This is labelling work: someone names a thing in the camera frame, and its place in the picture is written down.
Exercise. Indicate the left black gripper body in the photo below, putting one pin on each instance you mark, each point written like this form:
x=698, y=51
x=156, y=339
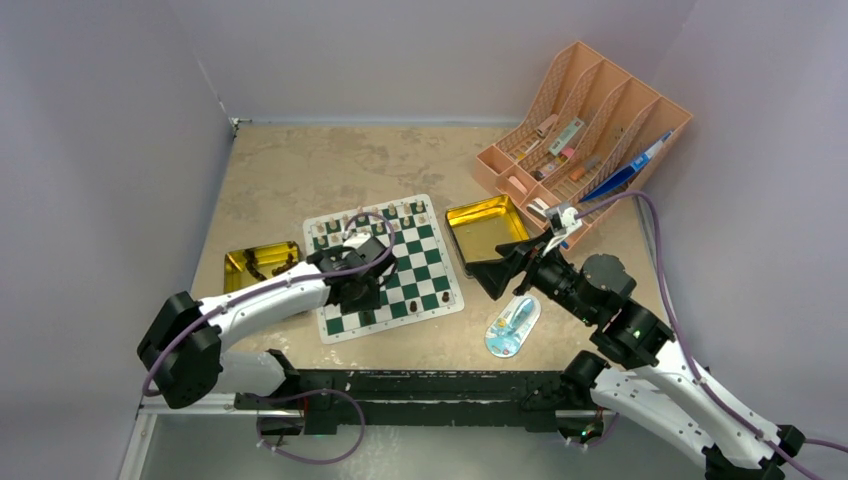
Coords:
x=366, y=299

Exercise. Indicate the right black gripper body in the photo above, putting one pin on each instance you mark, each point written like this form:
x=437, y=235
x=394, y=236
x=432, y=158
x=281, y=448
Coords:
x=522, y=259

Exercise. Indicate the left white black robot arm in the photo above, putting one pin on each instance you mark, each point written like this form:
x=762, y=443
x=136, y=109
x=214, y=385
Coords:
x=187, y=350

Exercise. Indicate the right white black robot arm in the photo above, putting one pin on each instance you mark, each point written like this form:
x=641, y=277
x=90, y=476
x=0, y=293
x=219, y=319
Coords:
x=639, y=369

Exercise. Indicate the green white chess board mat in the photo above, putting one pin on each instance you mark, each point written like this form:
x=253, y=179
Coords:
x=423, y=268

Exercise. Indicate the dark pieces in tray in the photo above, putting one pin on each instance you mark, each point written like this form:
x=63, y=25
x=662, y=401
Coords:
x=262, y=269

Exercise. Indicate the right gold tin tray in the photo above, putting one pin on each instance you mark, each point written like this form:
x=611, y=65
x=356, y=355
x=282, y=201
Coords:
x=476, y=229

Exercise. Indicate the gold tin tray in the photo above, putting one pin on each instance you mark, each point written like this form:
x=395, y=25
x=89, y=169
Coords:
x=476, y=229
x=235, y=276

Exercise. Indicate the blue packaged toy blister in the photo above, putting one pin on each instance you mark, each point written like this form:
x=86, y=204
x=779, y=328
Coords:
x=506, y=335

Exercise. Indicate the left gold tin tray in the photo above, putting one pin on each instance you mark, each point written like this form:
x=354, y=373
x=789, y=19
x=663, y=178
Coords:
x=235, y=276

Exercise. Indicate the peach plastic file organizer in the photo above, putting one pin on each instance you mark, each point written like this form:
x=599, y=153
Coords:
x=623, y=116

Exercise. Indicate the teal white box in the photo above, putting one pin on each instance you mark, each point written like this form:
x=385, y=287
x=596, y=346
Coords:
x=567, y=136

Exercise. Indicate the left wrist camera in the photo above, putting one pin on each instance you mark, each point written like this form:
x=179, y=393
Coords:
x=355, y=240

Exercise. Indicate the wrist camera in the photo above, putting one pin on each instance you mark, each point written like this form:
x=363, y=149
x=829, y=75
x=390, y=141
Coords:
x=562, y=221
x=355, y=240

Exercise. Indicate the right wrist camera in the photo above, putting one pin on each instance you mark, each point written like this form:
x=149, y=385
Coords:
x=562, y=221

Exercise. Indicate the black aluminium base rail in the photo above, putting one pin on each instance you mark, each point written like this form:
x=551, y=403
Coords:
x=324, y=400

